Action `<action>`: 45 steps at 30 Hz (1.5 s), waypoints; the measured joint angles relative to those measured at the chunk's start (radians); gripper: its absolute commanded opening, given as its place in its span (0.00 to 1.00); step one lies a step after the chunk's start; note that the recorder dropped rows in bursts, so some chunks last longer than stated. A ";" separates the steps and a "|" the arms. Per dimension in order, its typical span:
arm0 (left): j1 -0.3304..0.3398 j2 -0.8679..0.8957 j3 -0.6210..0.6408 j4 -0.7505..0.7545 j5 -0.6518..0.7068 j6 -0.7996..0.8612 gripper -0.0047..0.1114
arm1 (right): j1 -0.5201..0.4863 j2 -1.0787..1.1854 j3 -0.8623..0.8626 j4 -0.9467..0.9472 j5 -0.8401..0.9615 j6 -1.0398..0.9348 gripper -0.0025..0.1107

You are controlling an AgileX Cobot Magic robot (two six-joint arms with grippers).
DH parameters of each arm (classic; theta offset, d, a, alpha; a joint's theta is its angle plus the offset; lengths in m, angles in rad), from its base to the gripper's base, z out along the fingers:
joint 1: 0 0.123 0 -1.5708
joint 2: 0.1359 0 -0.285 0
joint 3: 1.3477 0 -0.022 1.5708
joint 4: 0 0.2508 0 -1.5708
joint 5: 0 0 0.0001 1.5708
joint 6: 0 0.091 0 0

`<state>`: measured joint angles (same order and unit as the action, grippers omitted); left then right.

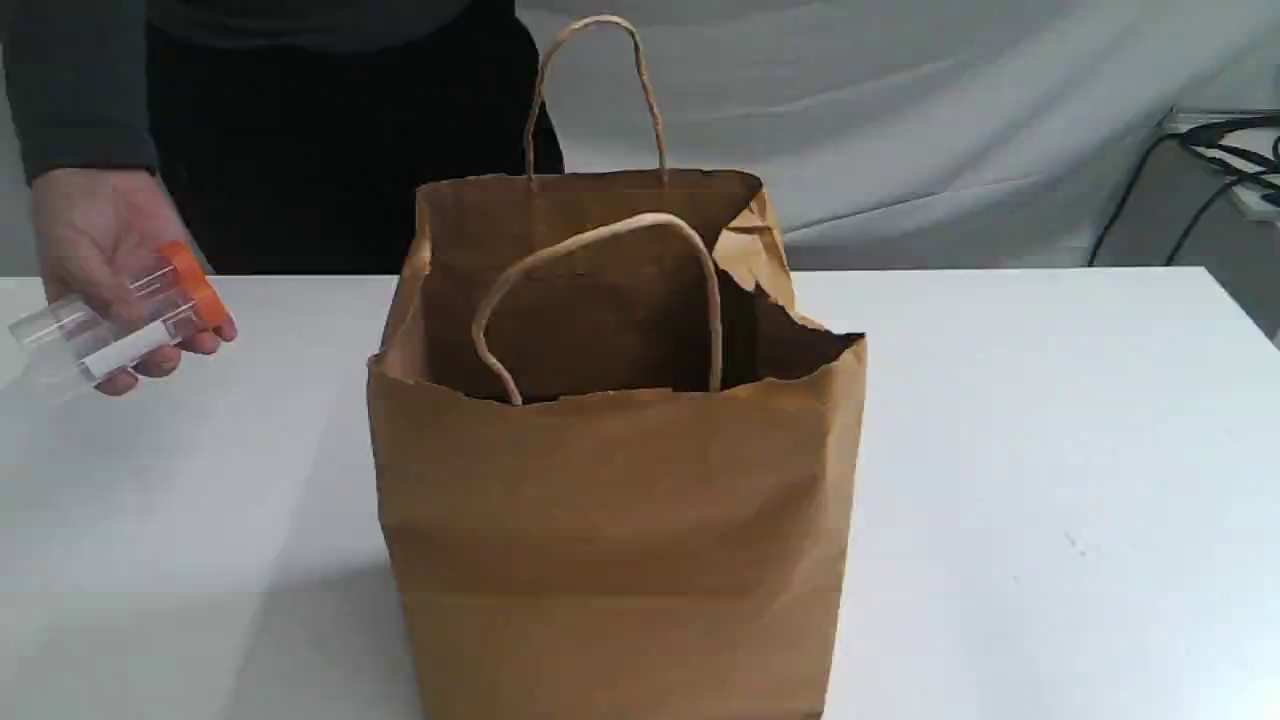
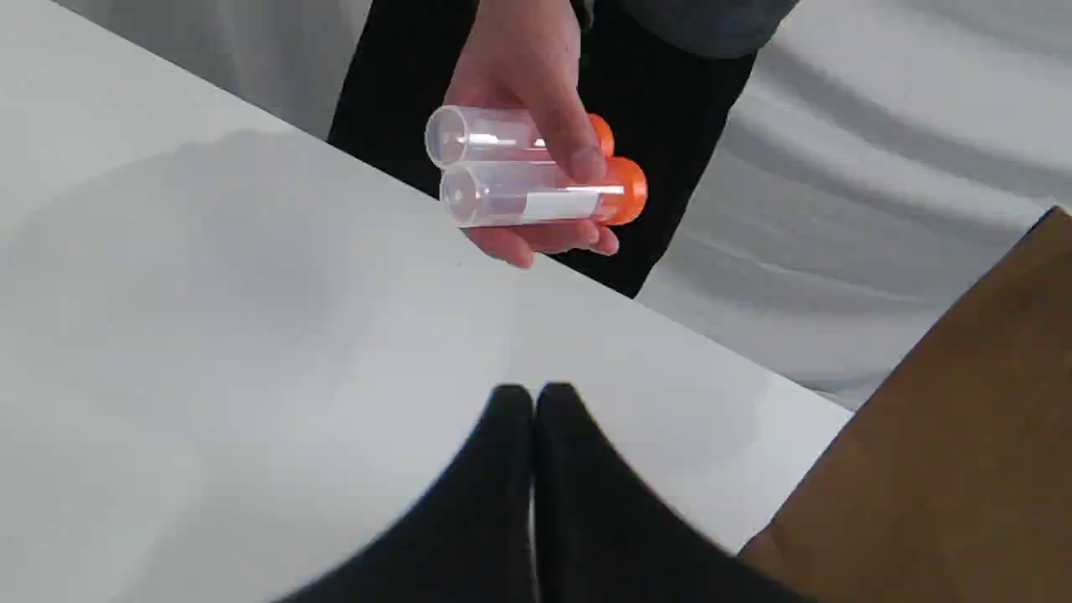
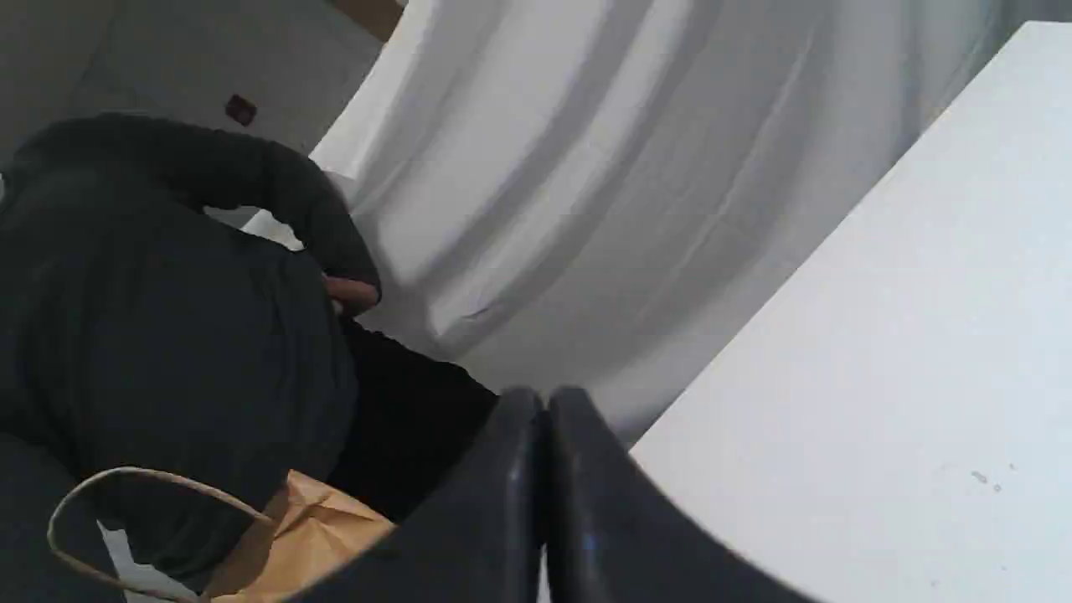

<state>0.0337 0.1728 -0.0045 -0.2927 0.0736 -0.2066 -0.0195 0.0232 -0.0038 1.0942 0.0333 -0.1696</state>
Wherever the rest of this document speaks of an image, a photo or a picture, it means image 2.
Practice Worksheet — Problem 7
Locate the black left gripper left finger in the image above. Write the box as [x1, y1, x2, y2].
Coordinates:
[287, 384, 536, 602]

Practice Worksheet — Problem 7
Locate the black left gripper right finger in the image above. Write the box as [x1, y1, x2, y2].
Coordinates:
[533, 383, 803, 602]

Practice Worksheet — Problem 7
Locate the clear vial orange cap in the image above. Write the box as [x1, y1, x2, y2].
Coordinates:
[425, 105, 616, 168]
[440, 157, 647, 229]

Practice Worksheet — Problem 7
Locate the brown paper bag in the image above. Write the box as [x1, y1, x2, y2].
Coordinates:
[740, 209, 1071, 602]

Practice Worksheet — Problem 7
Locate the person's dark clothed torso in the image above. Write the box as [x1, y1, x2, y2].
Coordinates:
[327, 1, 796, 297]

